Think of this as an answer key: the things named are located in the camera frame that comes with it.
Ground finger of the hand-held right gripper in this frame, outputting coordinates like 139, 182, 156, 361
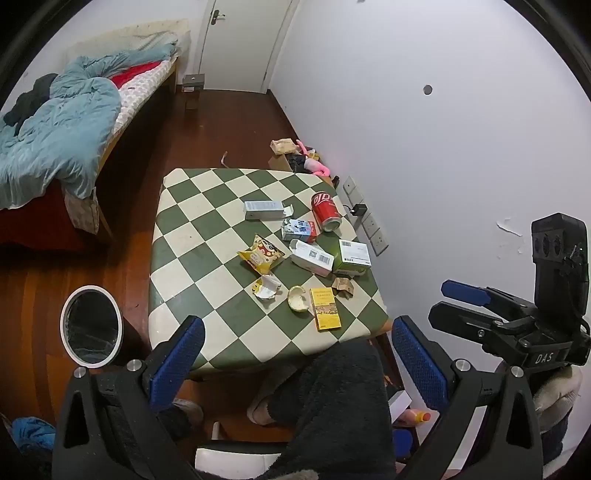
441, 280, 539, 321
428, 301, 509, 346

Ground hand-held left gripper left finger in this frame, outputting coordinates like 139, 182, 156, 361
52, 315, 206, 480

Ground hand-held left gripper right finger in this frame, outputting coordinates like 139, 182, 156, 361
392, 315, 546, 480

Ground white-rimmed trash bin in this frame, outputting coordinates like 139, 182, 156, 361
60, 285, 125, 368

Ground brown paper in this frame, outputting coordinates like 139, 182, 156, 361
331, 275, 355, 299

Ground blue milk carton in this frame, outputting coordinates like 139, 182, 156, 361
281, 218, 319, 243

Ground person's right forearm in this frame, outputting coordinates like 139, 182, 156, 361
531, 366, 583, 467

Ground grey slipper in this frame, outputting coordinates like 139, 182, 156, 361
246, 364, 305, 426
166, 398, 205, 430

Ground orange capped bottle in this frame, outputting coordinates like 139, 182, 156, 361
398, 410, 432, 428

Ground blue container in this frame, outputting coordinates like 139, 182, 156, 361
392, 428, 414, 457

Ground person's leg in dark pants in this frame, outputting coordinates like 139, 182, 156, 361
259, 339, 399, 480

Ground yellow box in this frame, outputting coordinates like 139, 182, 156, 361
309, 287, 343, 331

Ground white chair seat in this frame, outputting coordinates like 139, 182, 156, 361
194, 421, 296, 480

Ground green checkered table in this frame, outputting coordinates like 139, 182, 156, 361
148, 167, 392, 376

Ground torn white yellow wrapper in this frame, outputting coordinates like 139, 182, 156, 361
251, 275, 282, 301

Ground green and white box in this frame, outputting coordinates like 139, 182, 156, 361
331, 239, 372, 278

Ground cream paper cup piece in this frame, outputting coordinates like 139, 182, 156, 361
287, 285, 310, 315

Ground yellow snack packet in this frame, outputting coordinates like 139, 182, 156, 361
237, 234, 286, 276

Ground white box with blue print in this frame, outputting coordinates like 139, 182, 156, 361
289, 239, 335, 278

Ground red soda can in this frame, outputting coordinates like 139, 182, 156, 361
311, 191, 343, 233

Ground blue cloth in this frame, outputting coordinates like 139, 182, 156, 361
10, 416, 57, 450

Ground small grey-white box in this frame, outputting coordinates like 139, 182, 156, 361
243, 200, 294, 221

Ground wooden bed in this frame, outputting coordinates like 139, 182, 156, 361
0, 18, 192, 252

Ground light blue quilt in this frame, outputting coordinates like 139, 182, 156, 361
0, 48, 178, 200

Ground grey small stool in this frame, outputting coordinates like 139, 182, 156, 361
182, 73, 206, 110

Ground red blanket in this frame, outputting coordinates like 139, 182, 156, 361
110, 60, 163, 90

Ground dark clothing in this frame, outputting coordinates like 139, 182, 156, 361
4, 74, 58, 136

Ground white door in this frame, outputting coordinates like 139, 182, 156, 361
198, 0, 296, 93

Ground wall socket strip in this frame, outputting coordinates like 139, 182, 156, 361
342, 175, 389, 257

